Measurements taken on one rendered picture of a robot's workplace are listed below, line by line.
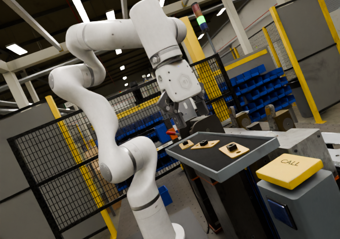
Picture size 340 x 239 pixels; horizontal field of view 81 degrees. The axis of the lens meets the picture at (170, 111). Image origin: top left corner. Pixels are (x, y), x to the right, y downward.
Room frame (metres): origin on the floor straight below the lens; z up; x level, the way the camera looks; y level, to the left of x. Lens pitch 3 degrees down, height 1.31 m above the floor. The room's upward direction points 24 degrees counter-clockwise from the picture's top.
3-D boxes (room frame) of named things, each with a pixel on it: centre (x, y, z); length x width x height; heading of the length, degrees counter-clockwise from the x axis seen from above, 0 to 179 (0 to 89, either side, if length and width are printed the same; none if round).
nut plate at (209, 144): (0.53, -0.05, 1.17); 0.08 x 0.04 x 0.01; 36
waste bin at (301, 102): (3.69, -2.44, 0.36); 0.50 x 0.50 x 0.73
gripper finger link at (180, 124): (0.50, 0.00, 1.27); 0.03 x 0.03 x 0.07; 36
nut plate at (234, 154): (0.41, -0.09, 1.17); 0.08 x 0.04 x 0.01; 3
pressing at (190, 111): (1.54, -0.12, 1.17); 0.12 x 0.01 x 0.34; 105
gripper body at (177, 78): (0.53, -0.05, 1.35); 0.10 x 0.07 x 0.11; 126
